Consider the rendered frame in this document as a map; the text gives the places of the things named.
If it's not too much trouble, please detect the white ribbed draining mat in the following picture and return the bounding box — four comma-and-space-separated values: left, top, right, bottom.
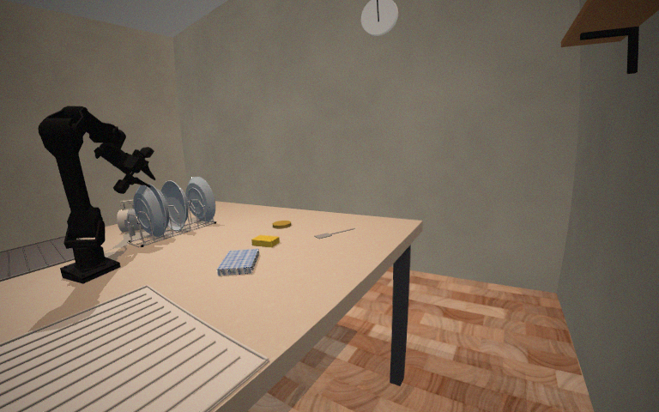
0, 285, 269, 412

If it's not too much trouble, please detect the yellow sponge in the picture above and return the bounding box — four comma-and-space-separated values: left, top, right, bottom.
251, 235, 280, 247

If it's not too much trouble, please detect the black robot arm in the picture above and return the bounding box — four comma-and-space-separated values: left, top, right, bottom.
39, 106, 145, 273

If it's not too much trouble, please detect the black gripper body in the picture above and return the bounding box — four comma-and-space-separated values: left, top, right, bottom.
111, 147, 154, 194

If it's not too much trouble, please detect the olive-brown round disc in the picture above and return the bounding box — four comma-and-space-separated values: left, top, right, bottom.
272, 221, 292, 228

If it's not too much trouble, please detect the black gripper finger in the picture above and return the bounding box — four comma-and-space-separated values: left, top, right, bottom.
141, 161, 155, 180
130, 178, 151, 187

